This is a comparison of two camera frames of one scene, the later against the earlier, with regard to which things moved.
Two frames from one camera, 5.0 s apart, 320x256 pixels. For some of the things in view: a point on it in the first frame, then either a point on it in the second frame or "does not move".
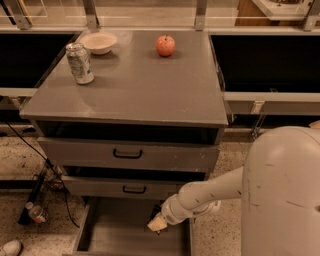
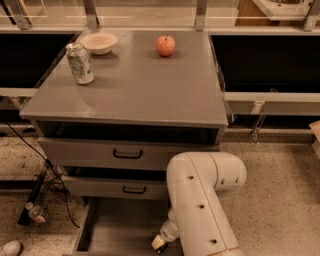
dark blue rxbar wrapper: x=157 y=209 to x=161 y=248
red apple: x=165 y=45 does not move
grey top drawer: x=131 y=154 does not move
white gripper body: x=169 y=210 to x=167 y=233
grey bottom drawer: x=118 y=226 does not move
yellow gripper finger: x=158 y=223 to x=157 y=242
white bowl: x=99 y=43 does not move
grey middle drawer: x=126 y=186 does not move
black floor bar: x=25 y=216 does not move
